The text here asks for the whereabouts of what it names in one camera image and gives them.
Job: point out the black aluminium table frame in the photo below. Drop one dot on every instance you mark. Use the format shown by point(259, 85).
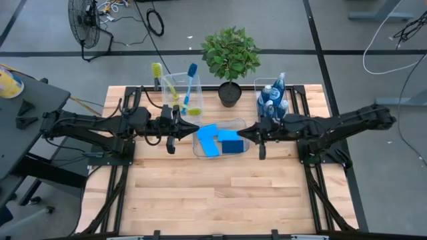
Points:
point(208, 88)

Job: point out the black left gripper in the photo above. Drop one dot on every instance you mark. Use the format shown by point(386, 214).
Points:
point(163, 125)

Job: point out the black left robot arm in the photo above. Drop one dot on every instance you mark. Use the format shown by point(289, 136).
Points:
point(83, 121)

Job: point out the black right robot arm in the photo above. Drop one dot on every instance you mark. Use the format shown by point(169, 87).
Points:
point(350, 125)

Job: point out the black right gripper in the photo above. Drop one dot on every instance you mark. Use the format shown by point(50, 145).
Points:
point(273, 128)

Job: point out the tall clear plastic bin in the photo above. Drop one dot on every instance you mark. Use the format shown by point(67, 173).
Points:
point(197, 96)

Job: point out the black standing fan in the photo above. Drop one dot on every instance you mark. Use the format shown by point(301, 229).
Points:
point(83, 23)

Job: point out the grey desk foot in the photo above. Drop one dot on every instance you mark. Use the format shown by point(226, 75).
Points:
point(380, 15)
point(400, 101)

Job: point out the dark grey desk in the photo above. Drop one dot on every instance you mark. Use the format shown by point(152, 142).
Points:
point(33, 100)

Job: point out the narrow clear plastic bin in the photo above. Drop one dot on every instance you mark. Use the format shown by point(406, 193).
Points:
point(257, 81)

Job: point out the yellow-green dish brush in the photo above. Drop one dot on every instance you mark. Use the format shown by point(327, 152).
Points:
point(195, 111)
point(156, 70)

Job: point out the blue dish soap bottle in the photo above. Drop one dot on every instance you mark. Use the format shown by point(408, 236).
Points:
point(278, 90)
point(283, 107)
point(266, 95)
point(269, 108)

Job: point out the blue dish brush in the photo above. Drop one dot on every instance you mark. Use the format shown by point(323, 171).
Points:
point(192, 70)

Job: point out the blue rectangular sponge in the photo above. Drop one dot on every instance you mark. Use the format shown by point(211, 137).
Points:
point(207, 131)
point(210, 148)
point(228, 135)
point(233, 146)

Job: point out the clear bin with curved rim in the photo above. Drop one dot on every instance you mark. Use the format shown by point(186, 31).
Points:
point(227, 124)

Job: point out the black plastic wedge part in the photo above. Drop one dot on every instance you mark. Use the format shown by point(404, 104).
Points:
point(26, 122)
point(25, 107)

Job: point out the green plant in black pot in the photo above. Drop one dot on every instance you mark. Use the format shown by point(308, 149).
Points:
point(230, 53)

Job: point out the black upright post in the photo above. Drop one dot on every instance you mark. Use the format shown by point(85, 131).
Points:
point(156, 85)

